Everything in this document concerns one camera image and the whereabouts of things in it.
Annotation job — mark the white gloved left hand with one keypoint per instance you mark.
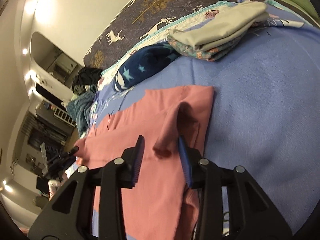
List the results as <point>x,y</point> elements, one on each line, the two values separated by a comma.
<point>54,185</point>

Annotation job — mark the purple patterned bed sheet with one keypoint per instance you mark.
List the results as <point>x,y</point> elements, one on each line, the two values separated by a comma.
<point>265,114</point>

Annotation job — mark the teal fleece blanket pile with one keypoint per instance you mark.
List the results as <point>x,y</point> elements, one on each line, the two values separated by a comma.
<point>79,109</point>

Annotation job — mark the black clothes pile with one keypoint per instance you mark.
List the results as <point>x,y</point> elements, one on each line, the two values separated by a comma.
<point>87,76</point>

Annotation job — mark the folded white and floral clothes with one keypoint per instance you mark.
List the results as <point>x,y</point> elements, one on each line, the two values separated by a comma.
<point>219,36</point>

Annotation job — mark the dark deer pattern mattress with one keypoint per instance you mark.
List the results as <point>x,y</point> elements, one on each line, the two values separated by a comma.
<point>137,21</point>

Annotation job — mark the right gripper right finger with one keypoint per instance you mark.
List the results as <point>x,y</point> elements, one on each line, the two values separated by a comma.
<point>232,204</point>

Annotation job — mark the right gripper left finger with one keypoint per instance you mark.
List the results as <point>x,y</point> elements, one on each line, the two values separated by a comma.
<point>89,204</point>

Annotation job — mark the pink knit garment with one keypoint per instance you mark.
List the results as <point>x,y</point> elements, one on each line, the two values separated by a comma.
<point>160,206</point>

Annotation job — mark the white ladder shelf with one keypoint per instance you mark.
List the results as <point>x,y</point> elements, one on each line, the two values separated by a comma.
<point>64,117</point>

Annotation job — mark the navy star fleece roll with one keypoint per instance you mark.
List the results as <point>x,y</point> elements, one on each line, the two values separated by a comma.
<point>143,64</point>

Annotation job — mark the white floral quilt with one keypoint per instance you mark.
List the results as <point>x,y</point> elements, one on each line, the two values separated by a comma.
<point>183,23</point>

